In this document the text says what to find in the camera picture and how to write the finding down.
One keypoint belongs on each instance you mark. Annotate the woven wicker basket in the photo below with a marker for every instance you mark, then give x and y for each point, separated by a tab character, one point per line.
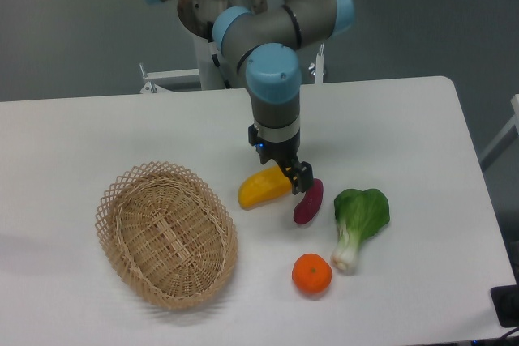
167	235

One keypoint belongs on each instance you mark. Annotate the black device at table edge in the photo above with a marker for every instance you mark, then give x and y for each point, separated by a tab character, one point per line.
505	301

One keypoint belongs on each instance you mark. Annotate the yellow mango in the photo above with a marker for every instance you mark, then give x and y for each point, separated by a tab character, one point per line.
263	186

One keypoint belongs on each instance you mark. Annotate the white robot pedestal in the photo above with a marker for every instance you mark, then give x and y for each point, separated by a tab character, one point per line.
202	66

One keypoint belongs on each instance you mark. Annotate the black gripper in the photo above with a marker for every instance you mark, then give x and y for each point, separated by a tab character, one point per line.
284	153

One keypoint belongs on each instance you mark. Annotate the orange mandarin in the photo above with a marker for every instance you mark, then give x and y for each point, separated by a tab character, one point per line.
311	274

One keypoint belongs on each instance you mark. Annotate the green bok choy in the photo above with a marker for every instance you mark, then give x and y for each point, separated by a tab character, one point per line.
359	216

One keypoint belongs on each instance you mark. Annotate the white frame at right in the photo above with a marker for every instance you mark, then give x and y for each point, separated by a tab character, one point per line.
502	140

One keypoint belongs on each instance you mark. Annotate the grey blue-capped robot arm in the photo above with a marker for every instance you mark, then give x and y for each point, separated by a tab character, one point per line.
259	47

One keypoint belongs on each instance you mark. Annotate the purple sweet potato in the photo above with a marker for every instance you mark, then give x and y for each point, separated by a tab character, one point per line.
309	206

